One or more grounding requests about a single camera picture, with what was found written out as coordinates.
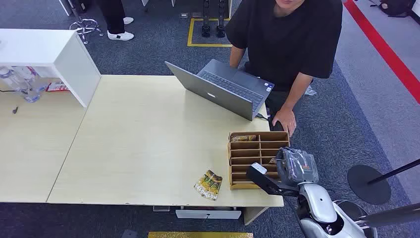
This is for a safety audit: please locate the dark backpack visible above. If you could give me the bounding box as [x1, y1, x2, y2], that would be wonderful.
[370, 0, 416, 18]

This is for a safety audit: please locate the black stand pole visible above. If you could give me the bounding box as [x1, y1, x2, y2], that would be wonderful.
[367, 158, 420, 184]

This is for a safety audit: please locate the black and white wrist camera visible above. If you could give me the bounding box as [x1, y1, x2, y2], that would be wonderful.
[246, 162, 298, 197]

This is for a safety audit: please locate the white furniture leg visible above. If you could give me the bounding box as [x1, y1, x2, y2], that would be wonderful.
[58, 0, 73, 16]

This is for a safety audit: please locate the white desk shelf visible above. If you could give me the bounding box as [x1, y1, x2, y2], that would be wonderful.
[0, 28, 102, 108]

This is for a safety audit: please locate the black round stand base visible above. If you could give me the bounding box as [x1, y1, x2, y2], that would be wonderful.
[347, 165, 392, 206]

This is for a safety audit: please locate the grey laptop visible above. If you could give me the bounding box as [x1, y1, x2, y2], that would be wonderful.
[164, 58, 275, 122]

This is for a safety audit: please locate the clear plastic water bottle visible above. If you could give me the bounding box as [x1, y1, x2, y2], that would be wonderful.
[0, 66, 27, 94]
[14, 65, 48, 103]

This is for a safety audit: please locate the person in white shoes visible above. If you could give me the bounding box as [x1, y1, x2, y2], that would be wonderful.
[97, 0, 135, 42]

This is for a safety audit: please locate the person's left hand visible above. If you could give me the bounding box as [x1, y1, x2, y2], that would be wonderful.
[271, 107, 298, 137]

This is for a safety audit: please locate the grey metal pole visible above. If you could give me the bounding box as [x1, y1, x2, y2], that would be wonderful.
[356, 202, 420, 228]

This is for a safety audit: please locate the black robot leg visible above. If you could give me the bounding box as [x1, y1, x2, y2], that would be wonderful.
[215, 0, 227, 38]
[201, 0, 211, 38]

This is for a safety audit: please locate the red and white packet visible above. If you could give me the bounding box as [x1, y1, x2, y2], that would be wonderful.
[45, 81, 69, 93]

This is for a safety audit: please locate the yellow green printed pouch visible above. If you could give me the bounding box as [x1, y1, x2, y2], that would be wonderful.
[193, 170, 223, 201]

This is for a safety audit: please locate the chrome chair base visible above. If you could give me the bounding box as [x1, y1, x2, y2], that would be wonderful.
[69, 18, 105, 45]

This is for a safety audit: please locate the beige table leg panel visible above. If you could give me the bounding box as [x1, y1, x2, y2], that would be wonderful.
[243, 207, 270, 226]

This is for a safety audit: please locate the chrome round base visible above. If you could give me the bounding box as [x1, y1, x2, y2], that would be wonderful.
[334, 199, 378, 238]

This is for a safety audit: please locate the brown wooden card organizer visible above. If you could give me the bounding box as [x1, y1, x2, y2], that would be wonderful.
[227, 131, 291, 190]

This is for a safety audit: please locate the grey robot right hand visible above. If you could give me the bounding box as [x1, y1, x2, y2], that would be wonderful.
[275, 147, 319, 188]

